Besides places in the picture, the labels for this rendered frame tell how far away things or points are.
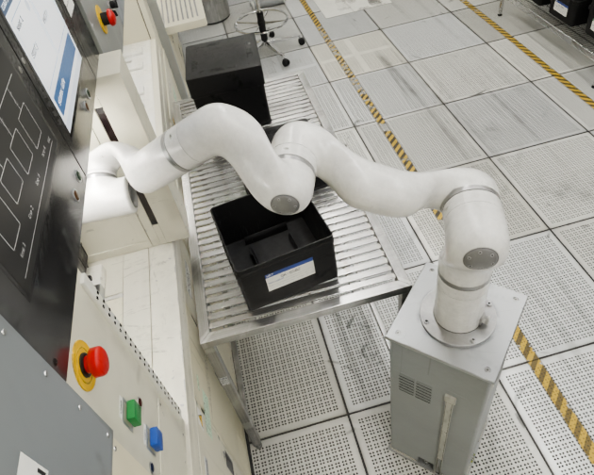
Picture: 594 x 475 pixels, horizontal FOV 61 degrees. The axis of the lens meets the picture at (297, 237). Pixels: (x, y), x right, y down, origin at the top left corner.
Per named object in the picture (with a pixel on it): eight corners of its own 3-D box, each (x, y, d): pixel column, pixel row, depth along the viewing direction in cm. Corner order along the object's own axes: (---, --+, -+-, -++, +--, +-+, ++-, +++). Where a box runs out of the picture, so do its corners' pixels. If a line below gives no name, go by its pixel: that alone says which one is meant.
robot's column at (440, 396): (489, 418, 187) (529, 295, 132) (463, 489, 172) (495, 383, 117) (418, 385, 200) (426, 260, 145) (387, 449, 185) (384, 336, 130)
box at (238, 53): (272, 122, 204) (261, 64, 185) (203, 137, 204) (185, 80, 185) (265, 87, 223) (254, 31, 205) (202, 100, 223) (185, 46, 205)
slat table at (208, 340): (407, 406, 194) (412, 285, 140) (255, 450, 191) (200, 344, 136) (320, 194, 284) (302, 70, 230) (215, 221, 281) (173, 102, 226)
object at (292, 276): (249, 313, 141) (235, 273, 129) (222, 247, 160) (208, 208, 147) (339, 276, 145) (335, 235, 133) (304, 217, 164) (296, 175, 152)
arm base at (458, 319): (505, 302, 132) (519, 255, 119) (482, 360, 122) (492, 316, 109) (436, 277, 140) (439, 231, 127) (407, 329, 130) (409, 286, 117)
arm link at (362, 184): (487, 258, 107) (477, 205, 118) (520, 221, 98) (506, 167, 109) (256, 196, 101) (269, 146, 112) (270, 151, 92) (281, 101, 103)
